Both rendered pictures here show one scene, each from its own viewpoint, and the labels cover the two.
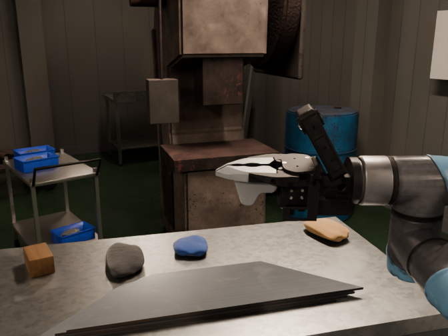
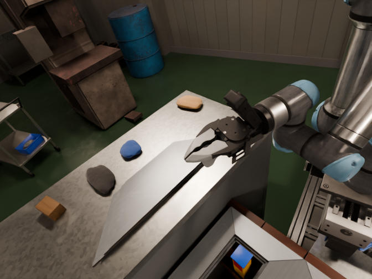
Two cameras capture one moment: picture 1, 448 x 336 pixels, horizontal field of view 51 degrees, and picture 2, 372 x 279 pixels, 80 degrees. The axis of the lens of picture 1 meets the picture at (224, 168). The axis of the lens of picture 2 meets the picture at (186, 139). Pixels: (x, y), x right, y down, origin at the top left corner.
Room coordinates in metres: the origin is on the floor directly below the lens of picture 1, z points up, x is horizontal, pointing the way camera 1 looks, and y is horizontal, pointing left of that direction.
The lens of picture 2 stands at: (0.38, 0.10, 1.80)
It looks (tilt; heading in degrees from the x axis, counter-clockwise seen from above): 43 degrees down; 341
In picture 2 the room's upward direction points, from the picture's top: 16 degrees counter-clockwise
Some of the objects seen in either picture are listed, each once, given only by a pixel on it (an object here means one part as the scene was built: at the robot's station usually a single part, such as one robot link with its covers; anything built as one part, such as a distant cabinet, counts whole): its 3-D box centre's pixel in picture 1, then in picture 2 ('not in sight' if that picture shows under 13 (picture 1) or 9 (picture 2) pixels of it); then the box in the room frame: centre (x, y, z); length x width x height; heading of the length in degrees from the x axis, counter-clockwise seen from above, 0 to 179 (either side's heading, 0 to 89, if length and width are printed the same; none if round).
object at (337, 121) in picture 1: (319, 161); (138, 41); (4.33, -0.91, 0.51); 0.68 x 0.68 x 1.02
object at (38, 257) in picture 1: (39, 259); (50, 207); (1.14, 0.49, 1.07); 0.10 x 0.06 x 0.05; 31
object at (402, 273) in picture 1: (417, 246); (292, 134); (0.66, -0.30, 1.33); 0.11 x 0.08 x 0.11; 0
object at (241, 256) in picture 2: not in sight; (241, 256); (0.61, -0.07, 0.88); 0.06 x 0.06 x 0.02; 14
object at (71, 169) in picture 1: (53, 207); (6, 135); (3.29, 1.27, 0.43); 0.92 x 0.54 x 0.86; 32
